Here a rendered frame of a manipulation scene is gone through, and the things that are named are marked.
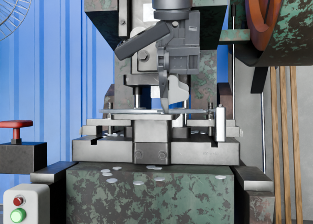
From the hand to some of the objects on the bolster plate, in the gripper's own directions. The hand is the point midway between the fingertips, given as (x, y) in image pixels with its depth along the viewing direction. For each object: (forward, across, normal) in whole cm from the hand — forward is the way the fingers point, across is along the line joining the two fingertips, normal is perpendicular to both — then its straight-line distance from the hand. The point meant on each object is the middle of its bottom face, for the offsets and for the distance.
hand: (163, 107), depth 59 cm
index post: (+14, +8, -14) cm, 21 cm away
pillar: (+19, +28, +11) cm, 36 cm away
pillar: (+19, +27, -5) cm, 34 cm away
